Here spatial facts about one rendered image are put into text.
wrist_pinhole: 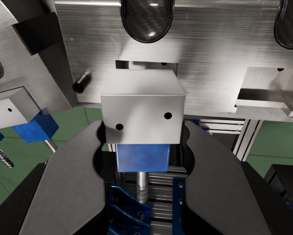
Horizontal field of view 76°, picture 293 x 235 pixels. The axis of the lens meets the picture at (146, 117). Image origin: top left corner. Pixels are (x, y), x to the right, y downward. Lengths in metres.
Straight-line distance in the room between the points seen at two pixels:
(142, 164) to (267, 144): 1.47
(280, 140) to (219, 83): 1.44
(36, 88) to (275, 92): 0.27
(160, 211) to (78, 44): 0.41
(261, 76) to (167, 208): 0.38
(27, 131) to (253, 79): 0.28
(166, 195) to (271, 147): 1.21
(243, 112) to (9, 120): 0.31
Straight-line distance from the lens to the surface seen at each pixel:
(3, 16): 0.25
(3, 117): 0.28
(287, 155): 1.73
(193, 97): 0.18
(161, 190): 0.52
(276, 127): 1.51
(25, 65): 0.26
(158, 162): 0.16
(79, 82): 0.17
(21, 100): 0.27
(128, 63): 0.20
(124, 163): 0.16
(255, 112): 0.32
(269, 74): 0.22
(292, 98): 0.22
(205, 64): 0.17
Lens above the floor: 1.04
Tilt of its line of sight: 53 degrees down
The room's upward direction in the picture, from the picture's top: 169 degrees counter-clockwise
